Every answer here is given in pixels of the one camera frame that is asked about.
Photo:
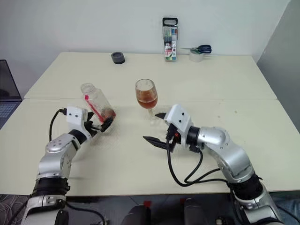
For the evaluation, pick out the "clear wine glass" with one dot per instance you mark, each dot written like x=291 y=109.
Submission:
x=146 y=96

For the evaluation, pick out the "clear plastic bottle red tape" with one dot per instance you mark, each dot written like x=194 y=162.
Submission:
x=98 y=99

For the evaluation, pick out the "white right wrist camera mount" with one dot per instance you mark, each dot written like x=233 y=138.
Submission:
x=179 y=117

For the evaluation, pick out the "marker pen set box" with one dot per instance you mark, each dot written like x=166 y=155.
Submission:
x=170 y=44

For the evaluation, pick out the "dark laptop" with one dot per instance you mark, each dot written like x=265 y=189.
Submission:
x=8 y=93

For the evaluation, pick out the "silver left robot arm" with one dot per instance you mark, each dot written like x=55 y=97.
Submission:
x=56 y=154

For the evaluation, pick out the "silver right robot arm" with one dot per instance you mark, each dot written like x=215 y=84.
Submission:
x=229 y=152

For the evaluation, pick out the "dark rounded shape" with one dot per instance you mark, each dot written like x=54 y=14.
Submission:
x=137 y=215

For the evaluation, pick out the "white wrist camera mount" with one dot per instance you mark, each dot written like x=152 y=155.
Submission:
x=179 y=117
x=75 y=116

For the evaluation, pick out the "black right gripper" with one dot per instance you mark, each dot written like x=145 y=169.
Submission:
x=172 y=138

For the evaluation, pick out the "clear tape roll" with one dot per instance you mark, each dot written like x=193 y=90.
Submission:
x=196 y=57

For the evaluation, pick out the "blue fabric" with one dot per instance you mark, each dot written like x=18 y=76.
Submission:
x=288 y=208

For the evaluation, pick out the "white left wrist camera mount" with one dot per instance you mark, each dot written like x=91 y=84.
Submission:
x=75 y=116

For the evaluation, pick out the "dark patterned mat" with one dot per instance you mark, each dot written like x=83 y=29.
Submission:
x=11 y=208

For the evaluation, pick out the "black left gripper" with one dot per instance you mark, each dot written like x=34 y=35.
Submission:
x=90 y=130

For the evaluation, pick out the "dark grey round lid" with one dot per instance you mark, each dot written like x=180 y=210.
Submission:
x=118 y=58

